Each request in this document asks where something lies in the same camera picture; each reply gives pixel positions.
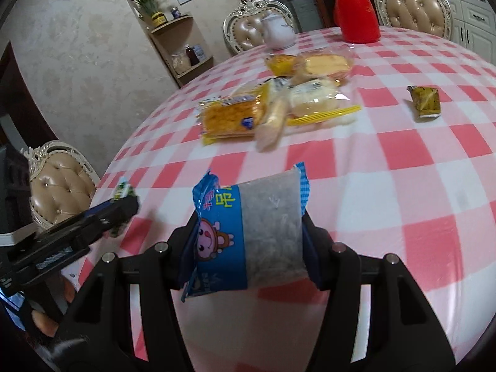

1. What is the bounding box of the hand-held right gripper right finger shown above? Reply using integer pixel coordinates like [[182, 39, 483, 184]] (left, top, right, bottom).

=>
[[300, 211, 458, 372]]

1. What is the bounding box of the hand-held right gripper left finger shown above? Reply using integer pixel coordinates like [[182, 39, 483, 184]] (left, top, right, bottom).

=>
[[54, 213, 202, 372]]

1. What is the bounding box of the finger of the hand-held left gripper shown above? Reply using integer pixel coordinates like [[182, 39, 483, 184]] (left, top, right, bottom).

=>
[[87, 195, 140, 241]]

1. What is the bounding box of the small green white snack packet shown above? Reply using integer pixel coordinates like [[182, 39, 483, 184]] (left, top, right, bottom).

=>
[[108, 177, 137, 238]]

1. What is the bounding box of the blue cartoon snack packet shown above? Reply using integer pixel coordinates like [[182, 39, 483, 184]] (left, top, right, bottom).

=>
[[181, 162, 312, 303]]

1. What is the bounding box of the person's left hand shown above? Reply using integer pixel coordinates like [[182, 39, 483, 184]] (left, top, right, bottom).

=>
[[31, 281, 77, 337]]

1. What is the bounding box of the beige tufted dining chair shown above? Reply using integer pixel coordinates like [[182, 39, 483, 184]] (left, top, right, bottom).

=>
[[377, 0, 453, 40], [223, 0, 297, 55], [20, 140, 102, 230]]

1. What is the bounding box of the pink checked tablecloth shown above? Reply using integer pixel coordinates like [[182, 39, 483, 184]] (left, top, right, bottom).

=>
[[77, 27, 496, 372]]

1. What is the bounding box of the long pale bread packet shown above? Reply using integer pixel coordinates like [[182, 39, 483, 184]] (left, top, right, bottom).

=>
[[255, 97, 289, 153]]

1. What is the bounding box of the large yellow floss cake packet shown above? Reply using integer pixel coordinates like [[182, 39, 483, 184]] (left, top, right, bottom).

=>
[[197, 83, 272, 146]]

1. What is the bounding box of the dark wooden door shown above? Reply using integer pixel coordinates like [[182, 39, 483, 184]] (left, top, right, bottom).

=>
[[0, 42, 57, 225]]

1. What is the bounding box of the white cake packet yellow edge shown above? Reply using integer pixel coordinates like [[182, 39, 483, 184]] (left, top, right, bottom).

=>
[[286, 78, 362, 126]]

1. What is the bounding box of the clear jar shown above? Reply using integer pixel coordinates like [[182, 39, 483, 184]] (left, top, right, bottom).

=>
[[172, 52, 190, 74]]

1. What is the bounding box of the wooden corner shelf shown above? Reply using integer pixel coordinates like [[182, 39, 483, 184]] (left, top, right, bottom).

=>
[[149, 15, 215, 88]]

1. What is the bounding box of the small olive green packet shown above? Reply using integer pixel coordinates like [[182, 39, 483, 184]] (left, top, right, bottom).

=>
[[406, 85, 442, 119]]

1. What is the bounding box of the clear sponge bread packet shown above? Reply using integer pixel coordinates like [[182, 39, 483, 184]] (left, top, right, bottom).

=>
[[296, 50, 355, 84]]

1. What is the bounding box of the small yellow cake packet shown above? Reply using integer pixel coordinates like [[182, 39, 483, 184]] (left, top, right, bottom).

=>
[[264, 53, 301, 76]]

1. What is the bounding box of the white teapot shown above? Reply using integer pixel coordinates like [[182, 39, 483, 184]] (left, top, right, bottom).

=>
[[260, 12, 297, 50]]

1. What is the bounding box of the red thermos jug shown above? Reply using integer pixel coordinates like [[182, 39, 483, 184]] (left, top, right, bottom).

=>
[[332, 0, 382, 43]]

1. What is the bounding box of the white cabinet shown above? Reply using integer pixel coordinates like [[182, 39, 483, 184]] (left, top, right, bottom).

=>
[[364, 0, 496, 59]]

